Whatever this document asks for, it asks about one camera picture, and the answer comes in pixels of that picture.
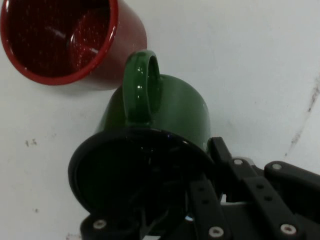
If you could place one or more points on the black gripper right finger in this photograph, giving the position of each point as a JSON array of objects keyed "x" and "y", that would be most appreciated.
[{"x": 265, "y": 200}]

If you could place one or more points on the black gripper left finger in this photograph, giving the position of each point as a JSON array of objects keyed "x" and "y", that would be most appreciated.
[{"x": 207, "y": 220}]

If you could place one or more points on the green enamel mug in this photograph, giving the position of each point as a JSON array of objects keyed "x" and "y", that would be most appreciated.
[{"x": 180, "y": 107}]

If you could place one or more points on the red enamel mug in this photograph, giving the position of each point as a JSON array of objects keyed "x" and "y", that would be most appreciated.
[{"x": 50, "y": 37}]

